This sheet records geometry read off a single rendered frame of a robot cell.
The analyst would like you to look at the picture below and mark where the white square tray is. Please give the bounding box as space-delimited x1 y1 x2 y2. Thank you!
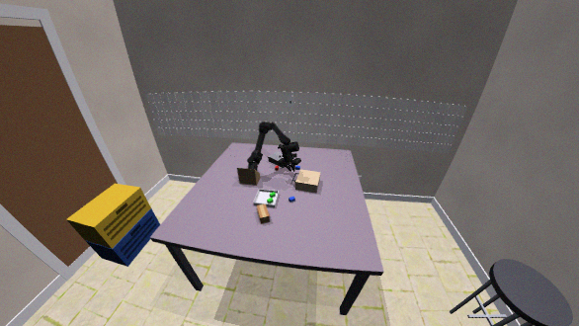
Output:
254 189 279 207

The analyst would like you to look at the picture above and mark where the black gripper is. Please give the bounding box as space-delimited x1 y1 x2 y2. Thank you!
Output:
278 152 301 171

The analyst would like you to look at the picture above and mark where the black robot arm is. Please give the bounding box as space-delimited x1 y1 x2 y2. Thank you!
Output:
247 122 299 171

